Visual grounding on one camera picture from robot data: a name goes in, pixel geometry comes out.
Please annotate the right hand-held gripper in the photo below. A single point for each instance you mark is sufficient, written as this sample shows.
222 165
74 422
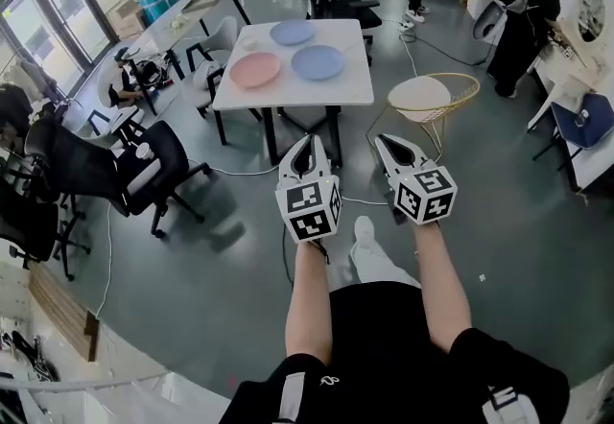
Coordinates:
424 196

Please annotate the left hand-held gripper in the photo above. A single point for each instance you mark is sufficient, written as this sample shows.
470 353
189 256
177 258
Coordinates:
307 206

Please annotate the blue plate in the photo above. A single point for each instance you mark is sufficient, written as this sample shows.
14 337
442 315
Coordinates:
317 62
292 32

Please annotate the pink plate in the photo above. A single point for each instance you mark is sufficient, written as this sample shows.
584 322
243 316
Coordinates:
254 70

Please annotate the person's right forearm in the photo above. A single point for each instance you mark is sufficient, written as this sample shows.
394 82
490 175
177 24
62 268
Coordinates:
441 288

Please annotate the person's left forearm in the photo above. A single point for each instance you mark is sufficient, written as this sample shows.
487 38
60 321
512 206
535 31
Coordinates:
309 297

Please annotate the white square table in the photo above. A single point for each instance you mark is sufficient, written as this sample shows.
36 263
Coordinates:
297 93

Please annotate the person's white shoe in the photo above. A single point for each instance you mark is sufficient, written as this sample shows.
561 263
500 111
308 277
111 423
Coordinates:
364 226

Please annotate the person's white trouser leg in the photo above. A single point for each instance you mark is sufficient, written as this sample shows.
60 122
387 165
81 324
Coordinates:
379 264

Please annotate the small white bowl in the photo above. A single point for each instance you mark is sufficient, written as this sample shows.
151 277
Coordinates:
249 43

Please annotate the white shell chair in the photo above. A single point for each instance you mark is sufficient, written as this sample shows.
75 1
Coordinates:
117 117
218 45

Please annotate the blue cushioned chair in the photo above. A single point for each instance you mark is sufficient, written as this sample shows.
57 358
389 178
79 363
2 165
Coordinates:
583 120

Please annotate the long white table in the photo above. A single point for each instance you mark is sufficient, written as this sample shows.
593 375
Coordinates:
177 21

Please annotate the white side desk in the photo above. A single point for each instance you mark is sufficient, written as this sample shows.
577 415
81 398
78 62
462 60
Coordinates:
575 72

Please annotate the person's black shirt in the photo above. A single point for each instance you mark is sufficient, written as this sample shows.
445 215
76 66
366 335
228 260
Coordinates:
384 355

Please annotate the cardboard box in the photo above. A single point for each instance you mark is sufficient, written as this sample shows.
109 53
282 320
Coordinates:
127 16

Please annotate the wooden bench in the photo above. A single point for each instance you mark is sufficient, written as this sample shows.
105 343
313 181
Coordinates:
62 312

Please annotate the round wall mirror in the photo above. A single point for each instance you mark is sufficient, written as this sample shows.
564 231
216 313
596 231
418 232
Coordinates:
591 14

